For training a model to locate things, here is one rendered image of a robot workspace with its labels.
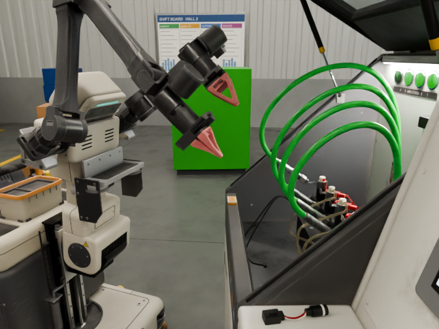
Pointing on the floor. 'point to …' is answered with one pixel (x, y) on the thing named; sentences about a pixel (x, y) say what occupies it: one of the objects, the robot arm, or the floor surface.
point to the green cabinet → (219, 129)
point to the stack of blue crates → (49, 74)
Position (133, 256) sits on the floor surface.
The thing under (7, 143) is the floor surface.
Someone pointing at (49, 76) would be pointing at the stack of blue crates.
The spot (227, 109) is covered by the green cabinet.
